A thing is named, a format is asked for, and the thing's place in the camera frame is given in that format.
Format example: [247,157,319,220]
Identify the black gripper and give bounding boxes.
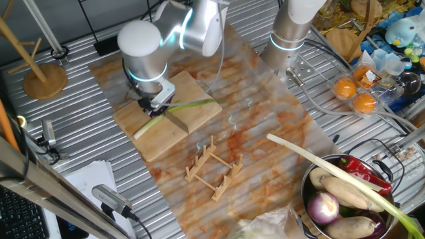
[137,98,173,118]

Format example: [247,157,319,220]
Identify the steel cleaver knife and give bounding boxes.
[164,111,190,134]

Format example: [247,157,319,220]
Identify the pale cut scallion stem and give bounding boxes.
[132,114,165,140]

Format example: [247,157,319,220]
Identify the wooden cutting board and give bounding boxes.
[112,70,222,163]

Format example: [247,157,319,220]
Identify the wooden knife rack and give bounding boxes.
[184,135,244,202]

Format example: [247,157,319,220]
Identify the black stand base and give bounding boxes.
[78,0,121,56]

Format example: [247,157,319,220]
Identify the white paper sheets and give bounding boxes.
[62,160,137,239]

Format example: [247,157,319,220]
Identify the orange marble pattern mat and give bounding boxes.
[88,13,341,239]

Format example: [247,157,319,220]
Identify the wooden mug tree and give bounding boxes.
[0,0,68,101]

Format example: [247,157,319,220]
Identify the grey metal stand rod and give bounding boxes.
[23,0,70,66]

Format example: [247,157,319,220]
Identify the black smartphone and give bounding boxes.
[56,215,90,239]

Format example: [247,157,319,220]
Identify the orange tube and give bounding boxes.
[0,99,21,152]

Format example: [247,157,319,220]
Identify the clear plastic bag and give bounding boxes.
[228,204,308,239]

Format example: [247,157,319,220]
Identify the steel cooking pot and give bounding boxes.
[297,153,399,239]

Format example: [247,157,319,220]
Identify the black keyboard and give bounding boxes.
[0,185,50,239]

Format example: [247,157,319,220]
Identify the pale potato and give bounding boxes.
[309,167,333,192]

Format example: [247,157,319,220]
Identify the long white green leek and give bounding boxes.
[266,133,425,239]

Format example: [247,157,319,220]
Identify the orange fruit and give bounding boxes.
[352,65,376,84]
[333,77,357,100]
[351,92,378,115]

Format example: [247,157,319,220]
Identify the purple onion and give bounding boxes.
[306,191,340,226]

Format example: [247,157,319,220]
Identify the wooden stand with curved stem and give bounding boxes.
[325,0,383,62]

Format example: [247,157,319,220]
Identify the yellow patterned sheet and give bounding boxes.
[313,0,425,33]

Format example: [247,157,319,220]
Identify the long sweet potato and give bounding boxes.
[320,175,385,213]

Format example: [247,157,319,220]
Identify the green pepper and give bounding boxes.
[338,204,358,218]

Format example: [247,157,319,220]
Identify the red pepper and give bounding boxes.
[338,155,392,196]

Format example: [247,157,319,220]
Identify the blue cloth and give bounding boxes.
[360,6,425,112]

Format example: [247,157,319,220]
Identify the stubby sweet potato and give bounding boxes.
[323,216,377,239]

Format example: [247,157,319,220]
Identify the clear plastic fruit box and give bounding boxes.
[331,61,404,120]

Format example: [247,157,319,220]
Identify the clear plastic measuring cups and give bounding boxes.
[370,48,408,76]

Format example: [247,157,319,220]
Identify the dark purple eggplant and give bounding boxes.
[360,210,388,239]

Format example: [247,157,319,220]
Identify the round glass bowl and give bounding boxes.
[394,71,422,96]

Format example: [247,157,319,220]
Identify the blue plush toy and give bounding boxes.
[384,18,418,48]

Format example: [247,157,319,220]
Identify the aluminium profile bar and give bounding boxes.
[396,124,425,150]

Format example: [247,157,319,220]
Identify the green yellow toy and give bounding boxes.
[403,47,421,64]

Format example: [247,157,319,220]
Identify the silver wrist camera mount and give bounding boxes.
[149,79,176,110]

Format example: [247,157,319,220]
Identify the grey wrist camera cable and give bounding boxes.
[164,0,228,107]

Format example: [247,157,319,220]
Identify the silver depth camera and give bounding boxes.
[91,184,133,220]
[36,119,69,160]

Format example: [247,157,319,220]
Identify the aluminium frame beam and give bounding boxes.
[0,135,133,239]

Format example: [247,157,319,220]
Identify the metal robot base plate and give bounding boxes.
[278,54,316,84]

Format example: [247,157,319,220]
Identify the grey flexible hose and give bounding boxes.
[286,66,419,132]

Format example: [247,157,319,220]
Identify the black base cable bundle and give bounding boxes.
[303,39,353,70]

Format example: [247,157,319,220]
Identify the thin black power cable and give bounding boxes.
[345,138,406,193]

